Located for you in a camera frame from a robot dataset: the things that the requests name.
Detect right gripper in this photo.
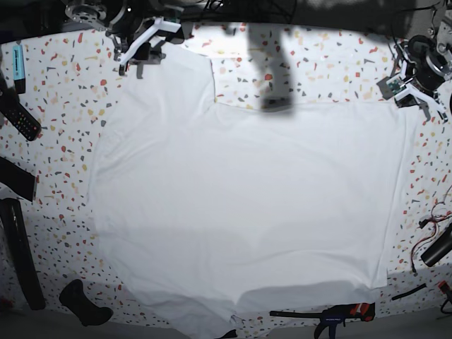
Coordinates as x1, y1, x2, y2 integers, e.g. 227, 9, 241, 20
117, 17, 182, 80

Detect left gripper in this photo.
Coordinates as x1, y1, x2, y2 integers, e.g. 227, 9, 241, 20
377, 76, 449, 123

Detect white T-shirt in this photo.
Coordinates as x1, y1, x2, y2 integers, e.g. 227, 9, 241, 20
88, 44, 419, 338

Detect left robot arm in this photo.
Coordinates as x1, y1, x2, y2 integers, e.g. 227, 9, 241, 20
377, 1, 451, 123

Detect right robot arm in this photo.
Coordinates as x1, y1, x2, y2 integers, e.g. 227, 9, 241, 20
65, 0, 185, 76

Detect blue highlighter marker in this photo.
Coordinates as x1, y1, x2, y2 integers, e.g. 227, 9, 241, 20
13, 44, 26, 94

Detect black remote control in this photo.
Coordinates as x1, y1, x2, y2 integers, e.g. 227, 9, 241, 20
1, 91, 41, 141

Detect black cylinder flashlight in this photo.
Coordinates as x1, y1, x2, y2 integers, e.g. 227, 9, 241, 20
421, 224, 452, 267

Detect black flat box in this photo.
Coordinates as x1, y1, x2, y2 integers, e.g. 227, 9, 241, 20
1, 157, 36, 201

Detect black curved stand leg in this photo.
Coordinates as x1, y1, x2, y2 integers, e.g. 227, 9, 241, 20
1, 198, 46, 311

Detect black bar clamp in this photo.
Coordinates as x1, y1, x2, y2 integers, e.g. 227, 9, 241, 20
269, 303, 376, 339

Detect black game controller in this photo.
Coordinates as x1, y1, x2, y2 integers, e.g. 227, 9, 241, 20
59, 279, 114, 326

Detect black cable piece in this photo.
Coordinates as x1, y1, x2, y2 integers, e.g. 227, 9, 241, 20
391, 282, 427, 302

